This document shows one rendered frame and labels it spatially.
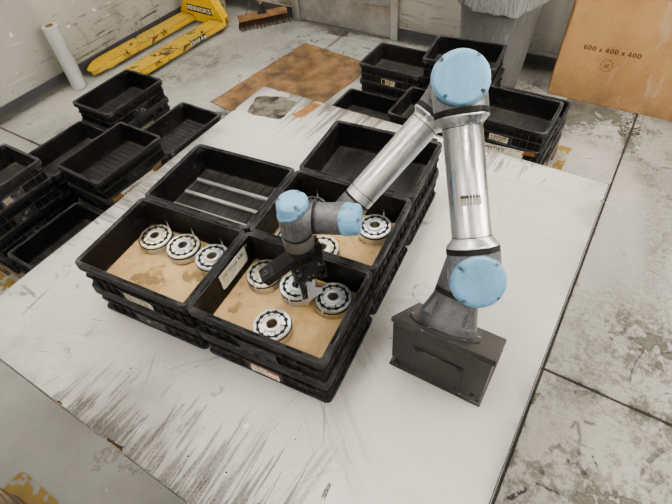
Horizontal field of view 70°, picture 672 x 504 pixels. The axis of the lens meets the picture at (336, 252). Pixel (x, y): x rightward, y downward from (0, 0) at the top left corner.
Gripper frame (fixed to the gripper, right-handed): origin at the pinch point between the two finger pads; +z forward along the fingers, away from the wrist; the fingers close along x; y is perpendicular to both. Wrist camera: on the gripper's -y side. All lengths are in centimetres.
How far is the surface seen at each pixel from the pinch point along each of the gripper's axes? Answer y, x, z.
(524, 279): 68, -13, 15
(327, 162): 29, 54, 2
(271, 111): 25, 115, 14
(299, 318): -2.7, -5.5, 1.9
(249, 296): -13.2, 7.6, 1.9
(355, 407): 2.7, -29.2, 14.9
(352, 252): 19.8, 10.0, 2.0
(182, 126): -15, 177, 47
